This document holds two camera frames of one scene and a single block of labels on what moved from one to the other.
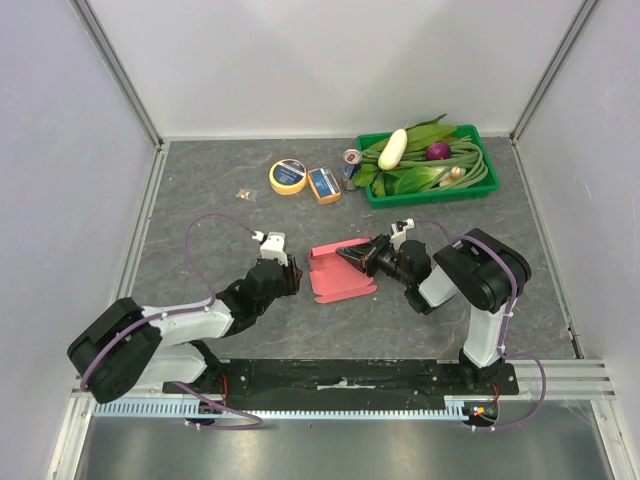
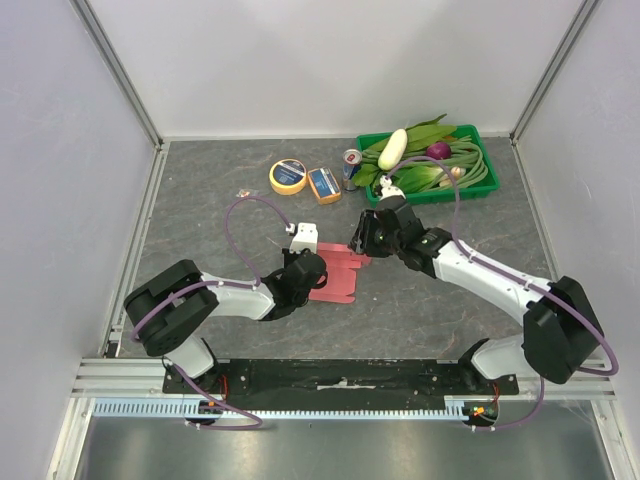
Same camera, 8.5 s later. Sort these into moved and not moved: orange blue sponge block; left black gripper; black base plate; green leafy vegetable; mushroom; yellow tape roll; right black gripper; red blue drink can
Moved: left black gripper; right black gripper
Not moved: red blue drink can; black base plate; yellow tape roll; green leafy vegetable; mushroom; orange blue sponge block
